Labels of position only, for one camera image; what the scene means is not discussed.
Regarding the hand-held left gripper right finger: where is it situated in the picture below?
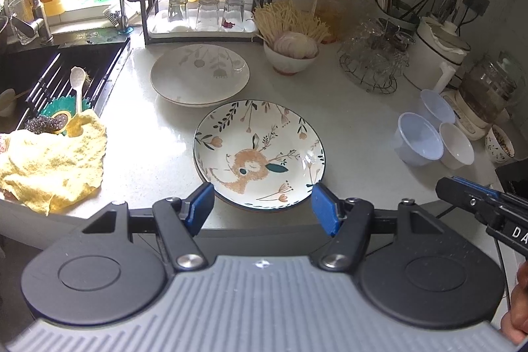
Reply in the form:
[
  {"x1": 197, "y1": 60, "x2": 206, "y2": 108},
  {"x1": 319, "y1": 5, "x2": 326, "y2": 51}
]
[{"x1": 311, "y1": 182, "x2": 449, "y2": 271}]

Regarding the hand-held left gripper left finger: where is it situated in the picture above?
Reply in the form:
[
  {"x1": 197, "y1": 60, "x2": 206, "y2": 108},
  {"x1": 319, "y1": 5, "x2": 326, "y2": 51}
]
[{"x1": 80, "y1": 182, "x2": 216, "y2": 271}]

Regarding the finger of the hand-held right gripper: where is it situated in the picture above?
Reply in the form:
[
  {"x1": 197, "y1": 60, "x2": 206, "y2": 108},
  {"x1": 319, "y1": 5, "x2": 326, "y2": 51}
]
[
  {"x1": 451, "y1": 176, "x2": 528, "y2": 206},
  {"x1": 436, "y1": 178, "x2": 502, "y2": 227}
]

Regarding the deer print plate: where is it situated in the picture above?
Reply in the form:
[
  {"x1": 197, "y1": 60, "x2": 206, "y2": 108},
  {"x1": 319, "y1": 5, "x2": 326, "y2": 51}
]
[{"x1": 193, "y1": 100, "x2": 326, "y2": 210}]

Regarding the person's right hand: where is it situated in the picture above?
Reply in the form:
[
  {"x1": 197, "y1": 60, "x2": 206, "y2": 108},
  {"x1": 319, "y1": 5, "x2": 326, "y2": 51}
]
[{"x1": 501, "y1": 259, "x2": 528, "y2": 345}]

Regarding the ceramic plate brown rim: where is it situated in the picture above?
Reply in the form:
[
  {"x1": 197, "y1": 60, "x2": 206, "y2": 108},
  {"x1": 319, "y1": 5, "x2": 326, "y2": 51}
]
[{"x1": 195, "y1": 162, "x2": 265, "y2": 212}]

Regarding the patterned bowl with tea leaves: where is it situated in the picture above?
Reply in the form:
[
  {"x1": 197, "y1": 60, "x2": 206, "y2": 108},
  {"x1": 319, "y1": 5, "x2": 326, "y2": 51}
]
[{"x1": 485, "y1": 125, "x2": 516, "y2": 165}]

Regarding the translucent plastic bowl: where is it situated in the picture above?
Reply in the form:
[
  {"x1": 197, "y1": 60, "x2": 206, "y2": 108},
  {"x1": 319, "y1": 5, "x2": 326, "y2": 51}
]
[
  {"x1": 394, "y1": 112, "x2": 445, "y2": 167},
  {"x1": 420, "y1": 89, "x2": 457, "y2": 130}
]

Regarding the glass health kettle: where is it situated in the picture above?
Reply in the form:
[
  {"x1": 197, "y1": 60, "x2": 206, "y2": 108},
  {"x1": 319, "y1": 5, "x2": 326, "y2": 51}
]
[{"x1": 441, "y1": 52, "x2": 525, "y2": 141}]

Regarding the plain white plate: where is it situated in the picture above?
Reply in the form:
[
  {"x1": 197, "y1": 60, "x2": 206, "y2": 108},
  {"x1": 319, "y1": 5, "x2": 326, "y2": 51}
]
[{"x1": 156, "y1": 93, "x2": 238, "y2": 109}]

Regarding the floral white plate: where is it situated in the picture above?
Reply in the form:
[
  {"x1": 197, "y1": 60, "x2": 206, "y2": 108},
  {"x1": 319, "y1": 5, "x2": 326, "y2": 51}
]
[{"x1": 150, "y1": 44, "x2": 251, "y2": 104}]

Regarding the white electric pot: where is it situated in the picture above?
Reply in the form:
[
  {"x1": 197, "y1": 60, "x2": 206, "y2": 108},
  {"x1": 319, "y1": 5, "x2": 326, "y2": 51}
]
[{"x1": 405, "y1": 16, "x2": 472, "y2": 92}]

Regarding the white bowl red base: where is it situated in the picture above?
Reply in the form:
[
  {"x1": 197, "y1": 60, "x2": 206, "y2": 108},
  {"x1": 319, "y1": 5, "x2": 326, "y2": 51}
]
[{"x1": 263, "y1": 41, "x2": 320, "y2": 76}]

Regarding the yellow cloth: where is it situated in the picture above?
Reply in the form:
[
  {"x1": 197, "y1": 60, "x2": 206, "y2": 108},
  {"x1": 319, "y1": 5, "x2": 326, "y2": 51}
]
[{"x1": 0, "y1": 110, "x2": 109, "y2": 216}]

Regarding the garlic bulb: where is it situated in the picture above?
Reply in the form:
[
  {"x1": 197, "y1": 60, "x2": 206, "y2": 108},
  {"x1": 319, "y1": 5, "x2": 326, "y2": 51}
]
[{"x1": 274, "y1": 31, "x2": 319, "y2": 59}]

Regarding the sink drain rack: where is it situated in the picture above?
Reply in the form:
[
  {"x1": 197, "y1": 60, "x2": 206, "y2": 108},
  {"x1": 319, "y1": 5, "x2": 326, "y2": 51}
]
[{"x1": 25, "y1": 42, "x2": 128, "y2": 119}]

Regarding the group of clear glass cups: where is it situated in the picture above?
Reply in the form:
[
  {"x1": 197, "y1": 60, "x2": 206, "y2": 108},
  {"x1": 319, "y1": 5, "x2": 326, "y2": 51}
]
[{"x1": 342, "y1": 18, "x2": 410, "y2": 86}]

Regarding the white spoon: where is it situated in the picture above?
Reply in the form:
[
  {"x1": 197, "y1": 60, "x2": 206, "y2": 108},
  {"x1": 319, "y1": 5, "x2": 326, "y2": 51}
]
[{"x1": 69, "y1": 66, "x2": 90, "y2": 118}]

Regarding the teal sink strainer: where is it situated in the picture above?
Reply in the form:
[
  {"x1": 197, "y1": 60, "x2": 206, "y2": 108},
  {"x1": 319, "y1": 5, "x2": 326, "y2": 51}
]
[{"x1": 38, "y1": 95, "x2": 99, "y2": 135}]

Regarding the steel wool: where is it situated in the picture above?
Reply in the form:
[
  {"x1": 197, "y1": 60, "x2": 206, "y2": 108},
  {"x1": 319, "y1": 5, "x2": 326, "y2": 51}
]
[{"x1": 24, "y1": 116, "x2": 70, "y2": 137}]

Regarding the white drip tray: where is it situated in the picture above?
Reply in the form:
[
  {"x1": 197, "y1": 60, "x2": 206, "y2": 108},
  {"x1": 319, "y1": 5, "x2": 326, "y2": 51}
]
[{"x1": 148, "y1": 8, "x2": 259, "y2": 40}]

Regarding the chopstick holder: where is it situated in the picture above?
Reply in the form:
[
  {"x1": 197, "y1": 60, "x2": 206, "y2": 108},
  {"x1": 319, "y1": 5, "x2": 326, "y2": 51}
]
[{"x1": 371, "y1": 0, "x2": 421, "y2": 33}]

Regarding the drinking glass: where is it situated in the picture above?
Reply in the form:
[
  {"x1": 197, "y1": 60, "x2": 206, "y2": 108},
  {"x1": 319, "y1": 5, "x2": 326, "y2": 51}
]
[
  {"x1": 223, "y1": 0, "x2": 247, "y2": 32},
  {"x1": 195, "y1": 0, "x2": 221, "y2": 32},
  {"x1": 167, "y1": 0, "x2": 190, "y2": 32}
]

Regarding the plastic jar red lid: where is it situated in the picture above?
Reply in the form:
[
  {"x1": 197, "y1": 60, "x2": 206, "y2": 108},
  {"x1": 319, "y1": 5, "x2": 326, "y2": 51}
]
[{"x1": 314, "y1": 0, "x2": 351, "y2": 44}]

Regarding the small beige bowl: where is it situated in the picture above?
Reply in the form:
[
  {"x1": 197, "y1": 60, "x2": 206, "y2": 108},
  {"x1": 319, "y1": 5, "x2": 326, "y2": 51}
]
[{"x1": 0, "y1": 88, "x2": 18, "y2": 117}]

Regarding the black sink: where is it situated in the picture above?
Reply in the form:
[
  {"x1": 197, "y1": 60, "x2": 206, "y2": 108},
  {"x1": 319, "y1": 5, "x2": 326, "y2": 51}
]
[{"x1": 0, "y1": 31, "x2": 132, "y2": 132}]

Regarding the wire cup rack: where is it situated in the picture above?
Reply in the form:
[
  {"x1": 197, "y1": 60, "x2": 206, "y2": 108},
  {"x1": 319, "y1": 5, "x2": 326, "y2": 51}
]
[{"x1": 339, "y1": 47, "x2": 400, "y2": 94}]

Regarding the grey wall socket panel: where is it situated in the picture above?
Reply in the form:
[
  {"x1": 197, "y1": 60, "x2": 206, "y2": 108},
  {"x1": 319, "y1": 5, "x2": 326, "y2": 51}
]
[{"x1": 465, "y1": 0, "x2": 491, "y2": 18}]

